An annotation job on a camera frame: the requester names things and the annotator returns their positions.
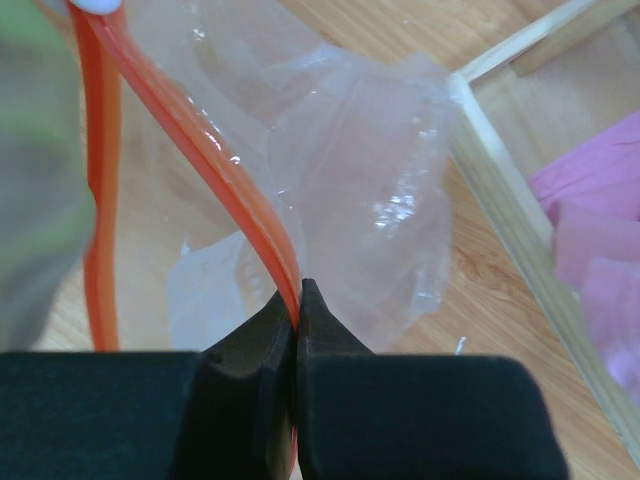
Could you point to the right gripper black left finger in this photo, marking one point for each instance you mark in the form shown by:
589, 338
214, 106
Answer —
240, 415

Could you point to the clear zip bag orange zipper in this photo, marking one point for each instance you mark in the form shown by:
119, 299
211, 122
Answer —
232, 153

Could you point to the pink cloth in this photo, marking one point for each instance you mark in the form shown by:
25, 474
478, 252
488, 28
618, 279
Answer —
591, 197

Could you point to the wooden clothes rack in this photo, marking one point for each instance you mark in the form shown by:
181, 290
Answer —
527, 100

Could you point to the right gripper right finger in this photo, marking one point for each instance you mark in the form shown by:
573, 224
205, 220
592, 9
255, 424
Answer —
363, 415

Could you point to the green cabbage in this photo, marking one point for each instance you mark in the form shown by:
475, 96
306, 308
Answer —
47, 210

